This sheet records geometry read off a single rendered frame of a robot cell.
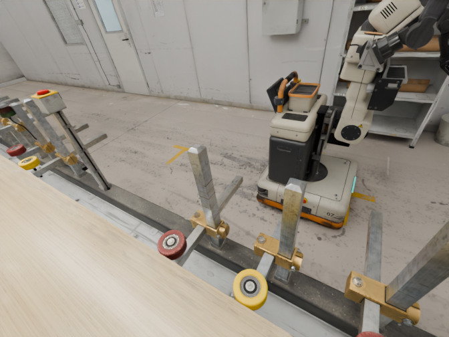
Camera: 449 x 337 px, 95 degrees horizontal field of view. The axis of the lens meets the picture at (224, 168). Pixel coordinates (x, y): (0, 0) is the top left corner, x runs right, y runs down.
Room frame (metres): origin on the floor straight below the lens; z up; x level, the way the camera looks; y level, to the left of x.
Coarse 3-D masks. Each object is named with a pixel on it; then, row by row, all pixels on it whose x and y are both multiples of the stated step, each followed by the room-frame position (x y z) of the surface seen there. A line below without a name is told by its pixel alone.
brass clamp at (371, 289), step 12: (348, 276) 0.22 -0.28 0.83; (360, 276) 0.20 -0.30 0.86; (348, 288) 0.18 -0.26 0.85; (360, 288) 0.18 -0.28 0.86; (372, 288) 0.17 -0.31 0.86; (384, 288) 0.17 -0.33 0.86; (360, 300) 0.16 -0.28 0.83; (372, 300) 0.15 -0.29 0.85; (384, 300) 0.15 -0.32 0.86; (384, 312) 0.13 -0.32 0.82; (396, 312) 0.12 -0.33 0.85; (408, 312) 0.12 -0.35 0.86; (408, 324) 0.10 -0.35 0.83
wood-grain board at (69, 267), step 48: (0, 192) 0.71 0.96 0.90; (48, 192) 0.66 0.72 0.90; (0, 240) 0.44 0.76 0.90; (48, 240) 0.42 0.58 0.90; (96, 240) 0.39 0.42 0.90; (0, 288) 0.28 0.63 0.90; (48, 288) 0.26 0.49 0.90; (96, 288) 0.24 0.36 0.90; (144, 288) 0.23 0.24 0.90; (192, 288) 0.21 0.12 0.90; (0, 336) 0.17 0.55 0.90; (48, 336) 0.16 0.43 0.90; (96, 336) 0.14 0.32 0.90; (144, 336) 0.13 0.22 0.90; (192, 336) 0.12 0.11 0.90; (240, 336) 0.11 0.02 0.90; (288, 336) 0.10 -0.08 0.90
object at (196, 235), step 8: (240, 176) 0.67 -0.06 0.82; (232, 184) 0.63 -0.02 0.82; (240, 184) 0.65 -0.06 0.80; (224, 192) 0.59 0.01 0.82; (232, 192) 0.59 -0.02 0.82; (224, 200) 0.55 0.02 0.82; (192, 232) 0.42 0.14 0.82; (200, 232) 0.42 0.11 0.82; (192, 240) 0.39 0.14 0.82; (192, 248) 0.37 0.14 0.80; (184, 256) 0.34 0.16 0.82
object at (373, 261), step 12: (372, 216) 0.37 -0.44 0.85; (372, 228) 0.33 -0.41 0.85; (372, 240) 0.29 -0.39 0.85; (372, 252) 0.26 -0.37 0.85; (372, 264) 0.23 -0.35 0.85; (372, 276) 0.20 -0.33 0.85; (360, 312) 0.14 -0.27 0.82; (372, 312) 0.13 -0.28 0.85; (360, 324) 0.11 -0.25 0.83; (372, 324) 0.11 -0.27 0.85
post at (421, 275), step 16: (448, 224) 0.16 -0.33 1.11; (432, 240) 0.17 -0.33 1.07; (448, 240) 0.14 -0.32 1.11; (416, 256) 0.17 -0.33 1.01; (432, 256) 0.14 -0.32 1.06; (448, 256) 0.13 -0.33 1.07; (400, 272) 0.17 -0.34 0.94; (416, 272) 0.14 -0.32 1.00; (432, 272) 0.13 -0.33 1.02; (448, 272) 0.12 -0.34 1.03; (400, 288) 0.14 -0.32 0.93; (416, 288) 0.13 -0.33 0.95; (432, 288) 0.12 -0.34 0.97; (400, 304) 0.13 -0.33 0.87; (384, 320) 0.13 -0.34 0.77
